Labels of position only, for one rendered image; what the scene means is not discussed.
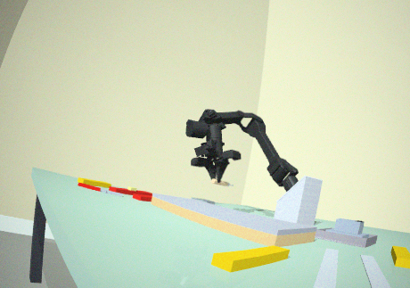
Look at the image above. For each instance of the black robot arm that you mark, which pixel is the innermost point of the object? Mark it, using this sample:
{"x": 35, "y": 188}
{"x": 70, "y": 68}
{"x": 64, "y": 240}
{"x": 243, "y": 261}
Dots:
{"x": 211, "y": 124}

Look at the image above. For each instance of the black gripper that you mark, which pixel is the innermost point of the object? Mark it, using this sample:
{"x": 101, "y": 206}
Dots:
{"x": 216, "y": 171}

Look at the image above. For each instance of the yellow flat bar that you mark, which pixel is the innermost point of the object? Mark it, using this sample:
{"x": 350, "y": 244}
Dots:
{"x": 239, "y": 260}
{"x": 93, "y": 183}
{"x": 401, "y": 256}

